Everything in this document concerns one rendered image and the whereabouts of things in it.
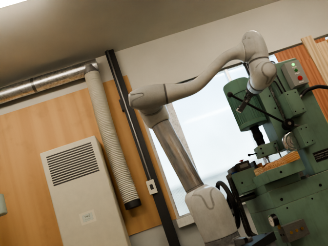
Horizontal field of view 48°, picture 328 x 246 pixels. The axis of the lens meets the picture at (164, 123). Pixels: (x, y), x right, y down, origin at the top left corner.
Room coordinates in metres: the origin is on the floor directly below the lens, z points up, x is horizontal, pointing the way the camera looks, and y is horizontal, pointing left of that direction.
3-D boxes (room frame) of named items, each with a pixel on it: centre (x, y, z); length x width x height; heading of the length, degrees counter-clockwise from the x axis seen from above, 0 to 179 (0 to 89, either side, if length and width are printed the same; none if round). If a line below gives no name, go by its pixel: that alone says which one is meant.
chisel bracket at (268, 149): (2.26, -0.54, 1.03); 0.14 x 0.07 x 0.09; 100
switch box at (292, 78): (2.18, -0.86, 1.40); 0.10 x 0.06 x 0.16; 100
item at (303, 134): (2.14, -0.73, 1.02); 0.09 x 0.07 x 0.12; 10
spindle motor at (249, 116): (2.26, -0.52, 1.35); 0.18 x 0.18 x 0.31
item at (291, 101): (2.15, -0.76, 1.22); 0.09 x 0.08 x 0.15; 100
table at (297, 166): (2.25, -0.41, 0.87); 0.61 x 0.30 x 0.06; 10
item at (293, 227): (1.98, -0.43, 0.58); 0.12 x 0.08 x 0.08; 100
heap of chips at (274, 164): (2.01, -0.47, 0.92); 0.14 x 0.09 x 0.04; 100
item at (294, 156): (2.24, -0.52, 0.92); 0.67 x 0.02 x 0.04; 10
